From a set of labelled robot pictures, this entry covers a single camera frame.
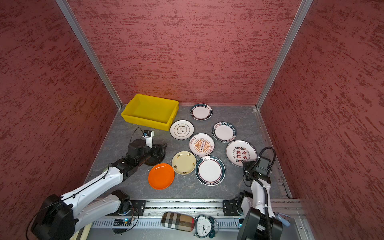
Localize white red characters plate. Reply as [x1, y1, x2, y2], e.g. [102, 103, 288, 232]
[226, 140, 258, 167]

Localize large green rim plate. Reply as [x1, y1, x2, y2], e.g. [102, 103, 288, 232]
[195, 156, 226, 186]

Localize green rim HAO SHI plate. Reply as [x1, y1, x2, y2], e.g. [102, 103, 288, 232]
[212, 122, 237, 143]

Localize green red ring plate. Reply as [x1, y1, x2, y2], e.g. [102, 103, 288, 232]
[190, 104, 213, 121]

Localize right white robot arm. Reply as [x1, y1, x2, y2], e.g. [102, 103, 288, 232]
[237, 157, 283, 240]

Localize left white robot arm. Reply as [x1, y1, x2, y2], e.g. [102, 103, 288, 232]
[27, 139, 168, 240]

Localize yellow plastic bin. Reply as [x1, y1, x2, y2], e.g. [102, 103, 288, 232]
[121, 94, 179, 131]

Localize black plate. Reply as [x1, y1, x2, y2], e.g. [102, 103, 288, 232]
[144, 152, 165, 166]

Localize cream yellow plate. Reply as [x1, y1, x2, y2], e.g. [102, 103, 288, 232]
[172, 151, 197, 175]

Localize white flower motif plate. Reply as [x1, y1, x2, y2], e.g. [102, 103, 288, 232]
[170, 120, 195, 140]

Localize orange sunburst plate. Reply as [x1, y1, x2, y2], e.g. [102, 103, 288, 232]
[189, 133, 215, 157]

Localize light blue small object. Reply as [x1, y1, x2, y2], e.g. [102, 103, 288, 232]
[276, 213, 291, 227]

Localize plaid glasses case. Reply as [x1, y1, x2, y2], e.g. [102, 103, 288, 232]
[161, 212, 195, 232]

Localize left circuit board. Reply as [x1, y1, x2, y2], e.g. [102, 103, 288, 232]
[113, 219, 131, 228]

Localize teal alarm clock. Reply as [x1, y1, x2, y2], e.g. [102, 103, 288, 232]
[195, 215, 216, 239]

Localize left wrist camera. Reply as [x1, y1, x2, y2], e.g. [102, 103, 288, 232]
[143, 130, 155, 149]

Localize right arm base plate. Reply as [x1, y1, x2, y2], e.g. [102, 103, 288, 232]
[223, 198, 244, 217]

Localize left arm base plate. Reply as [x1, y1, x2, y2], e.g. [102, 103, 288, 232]
[117, 199, 147, 216]

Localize aluminium corner post left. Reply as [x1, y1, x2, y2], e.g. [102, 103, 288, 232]
[56, 0, 123, 109]

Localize aluminium corner post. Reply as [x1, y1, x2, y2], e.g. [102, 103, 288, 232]
[256, 0, 313, 111]
[56, 0, 123, 109]

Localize aluminium corner post right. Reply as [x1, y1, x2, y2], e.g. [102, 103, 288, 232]
[256, 0, 313, 111]

